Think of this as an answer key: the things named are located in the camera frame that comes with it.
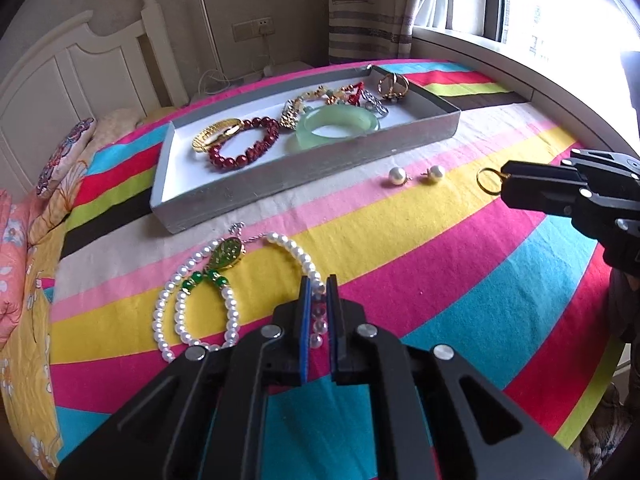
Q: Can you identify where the gold hoop ring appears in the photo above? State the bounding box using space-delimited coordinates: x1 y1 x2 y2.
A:
475 167 510 196

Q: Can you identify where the white pearl necklace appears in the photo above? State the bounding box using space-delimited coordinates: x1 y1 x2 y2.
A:
150 231 328 364

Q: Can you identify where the green jade gold pendant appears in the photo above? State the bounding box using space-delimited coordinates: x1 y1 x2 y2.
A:
205 222 246 272

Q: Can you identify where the peach agate bead bracelet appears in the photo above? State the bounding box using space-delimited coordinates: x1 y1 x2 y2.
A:
278 83 362 131

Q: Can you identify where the dark red bead bracelet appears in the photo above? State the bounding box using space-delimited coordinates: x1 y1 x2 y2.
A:
207 115 281 172

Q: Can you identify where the gold carved bangle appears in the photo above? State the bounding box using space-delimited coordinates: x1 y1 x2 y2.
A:
191 118 243 153

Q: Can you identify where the pearl earring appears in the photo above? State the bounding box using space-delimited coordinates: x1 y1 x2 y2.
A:
421 165 446 184
387 167 410 186

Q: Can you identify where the striped colourful bed cover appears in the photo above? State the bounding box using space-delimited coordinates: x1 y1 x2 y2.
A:
50 61 623 460

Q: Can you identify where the yellow floral bed sheet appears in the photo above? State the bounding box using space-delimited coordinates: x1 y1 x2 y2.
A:
1 224 65 479

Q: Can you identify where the patterned striped curtain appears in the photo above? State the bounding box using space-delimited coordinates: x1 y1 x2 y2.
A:
328 0 437 64

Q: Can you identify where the grey cardboard tray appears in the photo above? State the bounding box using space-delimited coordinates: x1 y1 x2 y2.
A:
150 65 460 234

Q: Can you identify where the pink folded quilt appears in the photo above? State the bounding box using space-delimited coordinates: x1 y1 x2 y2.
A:
0 190 29 347

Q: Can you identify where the embroidered small pillow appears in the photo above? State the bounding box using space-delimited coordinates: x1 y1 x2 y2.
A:
36 117 96 200

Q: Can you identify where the beige floral pillow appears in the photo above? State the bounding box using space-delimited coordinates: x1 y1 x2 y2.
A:
27 107 147 246

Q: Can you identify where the white nightstand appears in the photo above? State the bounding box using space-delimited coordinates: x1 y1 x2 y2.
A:
190 61 311 104

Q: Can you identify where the white wooden headboard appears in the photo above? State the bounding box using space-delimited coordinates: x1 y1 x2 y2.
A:
1 0 189 200

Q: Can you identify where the white charging cable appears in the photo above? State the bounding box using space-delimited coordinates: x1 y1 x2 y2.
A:
196 34 277 97

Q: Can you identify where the wall power socket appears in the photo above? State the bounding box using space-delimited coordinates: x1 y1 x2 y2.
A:
232 16 276 42

